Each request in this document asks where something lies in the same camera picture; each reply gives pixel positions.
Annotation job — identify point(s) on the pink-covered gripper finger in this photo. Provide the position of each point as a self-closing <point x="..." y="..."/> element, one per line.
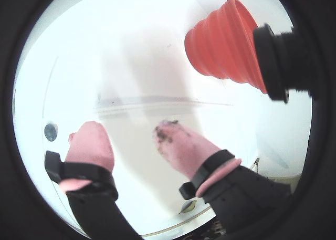
<point x="89" y="143"/>
<point x="189" y="148"/>

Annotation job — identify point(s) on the red collapsible silicone cup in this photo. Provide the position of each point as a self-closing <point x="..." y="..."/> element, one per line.
<point x="223" y="48"/>

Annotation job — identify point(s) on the curled green leaf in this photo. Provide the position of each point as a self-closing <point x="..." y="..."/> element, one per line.
<point x="188" y="206"/>

